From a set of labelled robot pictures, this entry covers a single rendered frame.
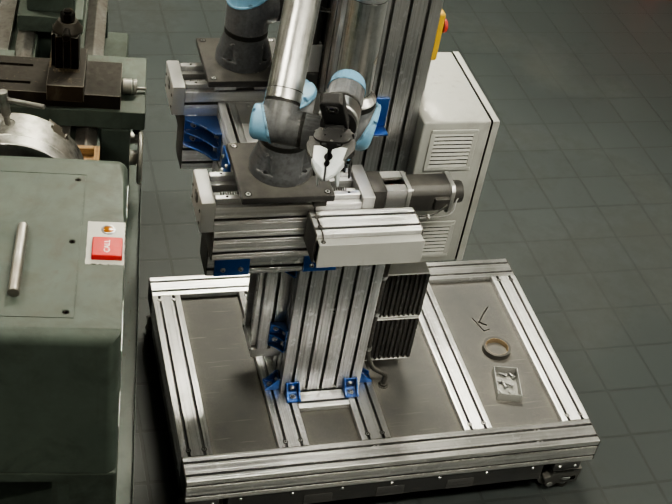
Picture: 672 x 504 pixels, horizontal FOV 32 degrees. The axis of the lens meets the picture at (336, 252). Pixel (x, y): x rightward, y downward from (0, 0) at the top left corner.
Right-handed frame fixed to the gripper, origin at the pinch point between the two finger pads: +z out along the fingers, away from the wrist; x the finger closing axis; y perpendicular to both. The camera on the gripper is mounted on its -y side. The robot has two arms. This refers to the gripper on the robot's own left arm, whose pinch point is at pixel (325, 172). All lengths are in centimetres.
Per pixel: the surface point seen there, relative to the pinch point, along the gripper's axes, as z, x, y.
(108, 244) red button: -5, 45, 26
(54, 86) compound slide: -94, 87, 45
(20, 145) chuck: -36, 74, 25
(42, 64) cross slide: -110, 97, 48
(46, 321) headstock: 18, 50, 26
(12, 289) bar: 14, 58, 23
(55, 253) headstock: -1, 54, 25
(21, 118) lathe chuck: -46, 77, 24
